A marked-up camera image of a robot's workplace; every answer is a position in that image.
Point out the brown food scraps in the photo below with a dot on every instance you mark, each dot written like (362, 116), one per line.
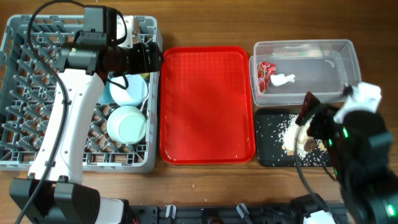
(306, 146)

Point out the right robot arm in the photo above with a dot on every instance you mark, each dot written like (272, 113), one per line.
(358, 147)

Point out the clear plastic bin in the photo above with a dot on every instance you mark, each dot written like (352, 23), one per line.
(322, 67)

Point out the red strawberry candy wrapper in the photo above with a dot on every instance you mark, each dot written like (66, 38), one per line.
(264, 72)

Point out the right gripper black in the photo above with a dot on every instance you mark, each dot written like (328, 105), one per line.
(321, 118)

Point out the yellow plastic cup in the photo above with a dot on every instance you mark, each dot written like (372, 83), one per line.
(145, 75)

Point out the pile of white rice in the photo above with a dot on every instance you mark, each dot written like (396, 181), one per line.
(292, 133)

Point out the green bowl with rice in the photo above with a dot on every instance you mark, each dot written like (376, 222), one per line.
(126, 125)

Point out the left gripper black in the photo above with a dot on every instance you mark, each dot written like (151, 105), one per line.
(140, 65)

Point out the black plastic tray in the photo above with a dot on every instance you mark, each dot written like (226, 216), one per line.
(270, 140)

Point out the white napkin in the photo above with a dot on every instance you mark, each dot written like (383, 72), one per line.
(281, 79)

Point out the grey dishwasher rack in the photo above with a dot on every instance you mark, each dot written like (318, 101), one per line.
(27, 95)

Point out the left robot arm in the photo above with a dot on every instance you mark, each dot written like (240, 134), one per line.
(53, 191)

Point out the red plastic tray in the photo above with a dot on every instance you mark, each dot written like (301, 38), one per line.
(206, 113)

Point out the light blue plate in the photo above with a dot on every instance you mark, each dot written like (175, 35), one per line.
(106, 97)

